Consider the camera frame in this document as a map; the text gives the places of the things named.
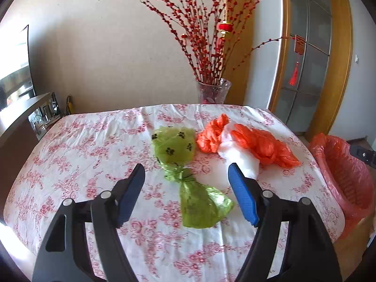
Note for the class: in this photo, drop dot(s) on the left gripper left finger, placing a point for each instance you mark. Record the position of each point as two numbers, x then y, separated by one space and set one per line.
64 252

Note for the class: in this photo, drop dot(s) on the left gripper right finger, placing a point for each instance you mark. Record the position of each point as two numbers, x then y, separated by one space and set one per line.
309 253

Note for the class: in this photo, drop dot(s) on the green paw print bag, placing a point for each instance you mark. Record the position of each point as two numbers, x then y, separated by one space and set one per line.
201 206

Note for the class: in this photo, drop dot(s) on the orange red bag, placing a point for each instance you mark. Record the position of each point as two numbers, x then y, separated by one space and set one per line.
261 143

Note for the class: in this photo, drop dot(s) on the white translucent plastic bag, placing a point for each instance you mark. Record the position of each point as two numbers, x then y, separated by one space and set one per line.
233 153

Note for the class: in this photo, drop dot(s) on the red plastic waste basket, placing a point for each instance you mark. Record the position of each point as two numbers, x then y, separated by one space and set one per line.
348 178

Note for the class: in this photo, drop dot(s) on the red basket liner bag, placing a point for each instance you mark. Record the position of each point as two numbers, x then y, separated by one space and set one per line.
316 148

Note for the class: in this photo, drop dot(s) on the glass panel wooden door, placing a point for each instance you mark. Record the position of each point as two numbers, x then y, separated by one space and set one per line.
312 105

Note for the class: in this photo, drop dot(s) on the yellow tool on cabinet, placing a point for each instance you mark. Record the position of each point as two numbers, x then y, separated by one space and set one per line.
69 106

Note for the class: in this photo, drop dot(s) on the red knot tassel ornament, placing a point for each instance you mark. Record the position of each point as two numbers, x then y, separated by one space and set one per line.
299 49

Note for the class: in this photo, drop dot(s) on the television screen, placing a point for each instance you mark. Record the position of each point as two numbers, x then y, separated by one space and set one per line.
16 79

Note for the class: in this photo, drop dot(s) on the clear glass vase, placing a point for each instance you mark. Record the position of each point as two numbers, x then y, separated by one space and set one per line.
213 94

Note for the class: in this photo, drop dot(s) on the small red lantern ornament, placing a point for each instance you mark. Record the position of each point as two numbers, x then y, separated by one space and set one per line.
225 28

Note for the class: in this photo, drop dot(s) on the red berry branches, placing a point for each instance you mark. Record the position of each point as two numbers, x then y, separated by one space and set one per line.
193 24

